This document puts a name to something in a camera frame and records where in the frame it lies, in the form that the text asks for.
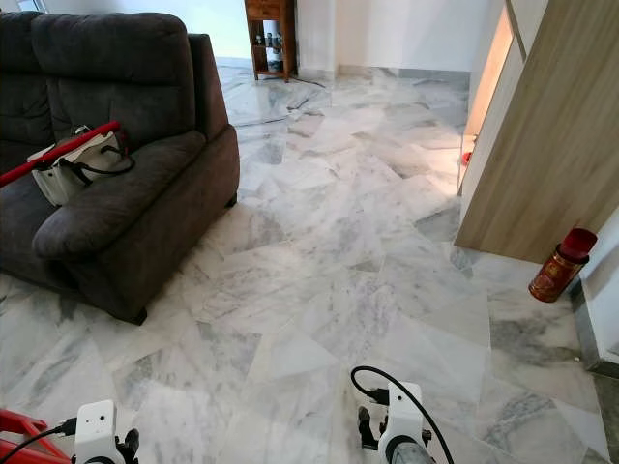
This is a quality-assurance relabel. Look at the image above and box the red pole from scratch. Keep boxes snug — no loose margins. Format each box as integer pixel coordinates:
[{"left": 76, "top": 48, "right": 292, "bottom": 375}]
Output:
[{"left": 0, "top": 120, "right": 122, "bottom": 187}]

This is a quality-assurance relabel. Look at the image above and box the red gold canister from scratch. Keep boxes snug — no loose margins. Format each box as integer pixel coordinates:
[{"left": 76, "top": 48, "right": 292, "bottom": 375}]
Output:
[{"left": 529, "top": 228, "right": 599, "bottom": 304}]

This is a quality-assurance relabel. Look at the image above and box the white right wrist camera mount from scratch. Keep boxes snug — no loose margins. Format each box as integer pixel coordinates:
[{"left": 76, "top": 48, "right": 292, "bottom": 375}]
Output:
[{"left": 377, "top": 383, "right": 427, "bottom": 450}]

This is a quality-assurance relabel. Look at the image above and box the red metal frame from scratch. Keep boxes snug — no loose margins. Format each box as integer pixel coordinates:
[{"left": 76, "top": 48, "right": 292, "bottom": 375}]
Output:
[{"left": 0, "top": 409, "right": 71, "bottom": 464}]

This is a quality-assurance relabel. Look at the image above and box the tall light wood cabinet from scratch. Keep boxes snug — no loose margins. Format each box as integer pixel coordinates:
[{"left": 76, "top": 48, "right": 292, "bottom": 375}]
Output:
[{"left": 455, "top": 0, "right": 619, "bottom": 264}]

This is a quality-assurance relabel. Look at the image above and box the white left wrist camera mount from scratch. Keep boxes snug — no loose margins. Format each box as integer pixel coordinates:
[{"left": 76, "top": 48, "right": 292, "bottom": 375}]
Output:
[{"left": 74, "top": 400, "right": 119, "bottom": 464}]

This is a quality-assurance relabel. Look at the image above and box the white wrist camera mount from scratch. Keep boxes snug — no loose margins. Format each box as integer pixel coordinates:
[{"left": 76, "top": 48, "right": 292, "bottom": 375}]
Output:
[
  {"left": 74, "top": 400, "right": 119, "bottom": 464},
  {"left": 377, "top": 383, "right": 427, "bottom": 450}
]

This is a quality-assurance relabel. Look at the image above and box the dark grey fabric sofa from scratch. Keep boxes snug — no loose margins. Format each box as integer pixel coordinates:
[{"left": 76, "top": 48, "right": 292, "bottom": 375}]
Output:
[{"left": 0, "top": 12, "right": 241, "bottom": 326}]

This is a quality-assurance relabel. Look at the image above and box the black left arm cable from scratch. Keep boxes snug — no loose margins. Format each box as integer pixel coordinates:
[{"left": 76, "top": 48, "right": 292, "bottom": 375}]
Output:
[{"left": 8, "top": 418, "right": 78, "bottom": 464}]

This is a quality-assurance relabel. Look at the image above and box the brown wooden display stand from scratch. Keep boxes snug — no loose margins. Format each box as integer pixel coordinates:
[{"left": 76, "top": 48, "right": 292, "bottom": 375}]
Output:
[{"left": 245, "top": 0, "right": 298, "bottom": 83}]

